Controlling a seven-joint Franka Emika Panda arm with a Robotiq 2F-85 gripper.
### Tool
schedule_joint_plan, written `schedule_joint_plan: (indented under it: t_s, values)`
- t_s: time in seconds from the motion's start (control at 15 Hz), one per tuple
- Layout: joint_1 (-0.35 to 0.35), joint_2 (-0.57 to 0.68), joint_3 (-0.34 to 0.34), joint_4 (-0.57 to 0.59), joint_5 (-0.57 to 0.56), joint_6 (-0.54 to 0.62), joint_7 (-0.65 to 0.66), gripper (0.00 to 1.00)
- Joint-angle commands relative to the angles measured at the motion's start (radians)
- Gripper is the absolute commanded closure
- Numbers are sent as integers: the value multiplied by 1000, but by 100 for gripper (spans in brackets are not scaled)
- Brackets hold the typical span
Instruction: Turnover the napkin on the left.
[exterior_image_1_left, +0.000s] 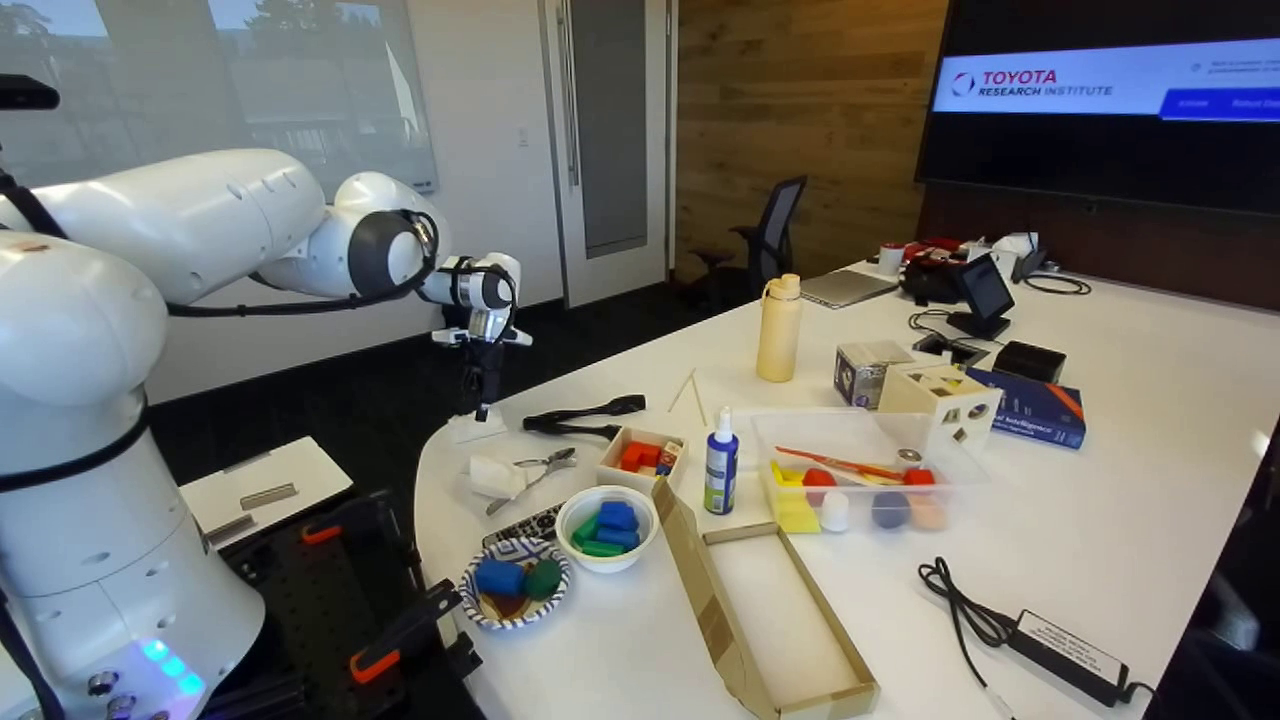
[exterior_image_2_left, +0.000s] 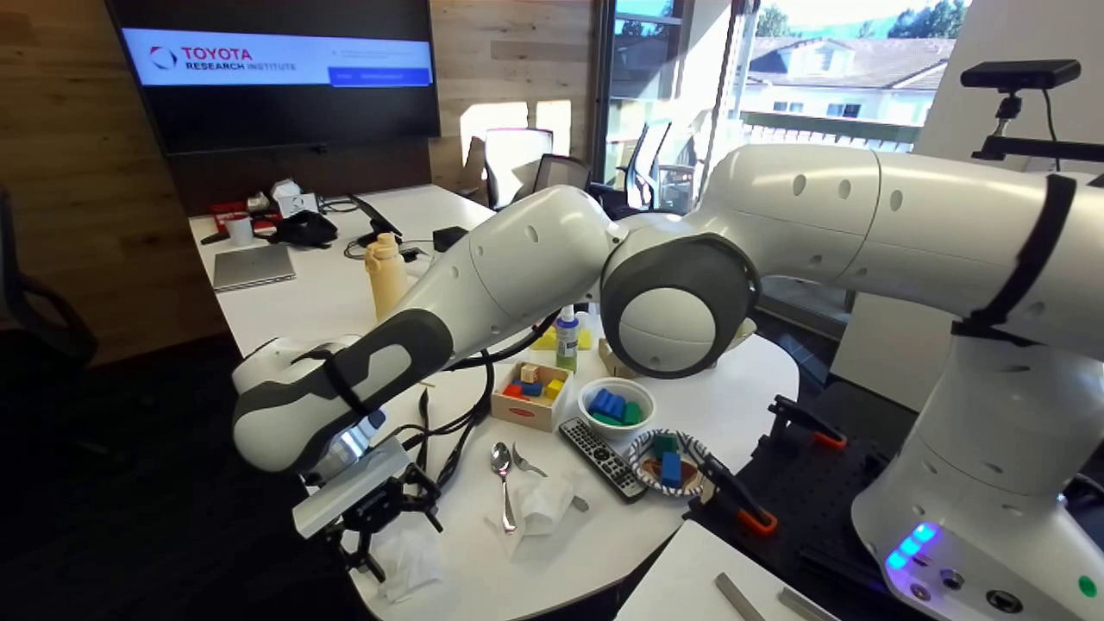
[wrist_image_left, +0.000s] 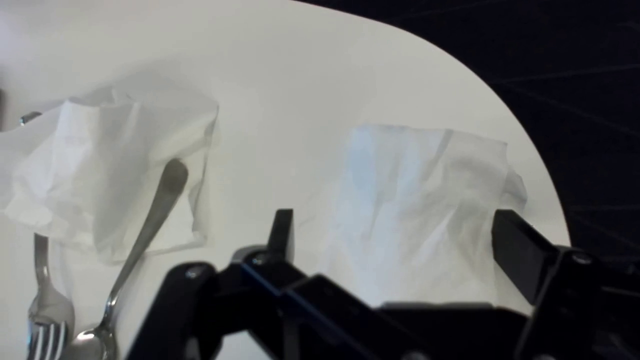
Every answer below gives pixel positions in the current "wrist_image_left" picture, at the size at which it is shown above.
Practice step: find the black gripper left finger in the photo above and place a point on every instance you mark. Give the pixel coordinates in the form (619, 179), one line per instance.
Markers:
(280, 234)

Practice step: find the white napkin under cutlery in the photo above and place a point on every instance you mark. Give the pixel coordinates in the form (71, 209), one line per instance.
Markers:
(84, 171)

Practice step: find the silver fork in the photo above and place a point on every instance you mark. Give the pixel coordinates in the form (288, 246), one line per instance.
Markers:
(51, 315)

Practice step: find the silver spoon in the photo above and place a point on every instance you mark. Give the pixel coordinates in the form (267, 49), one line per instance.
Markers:
(100, 341)

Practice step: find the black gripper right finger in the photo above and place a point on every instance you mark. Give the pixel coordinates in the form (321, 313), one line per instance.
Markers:
(526, 256)

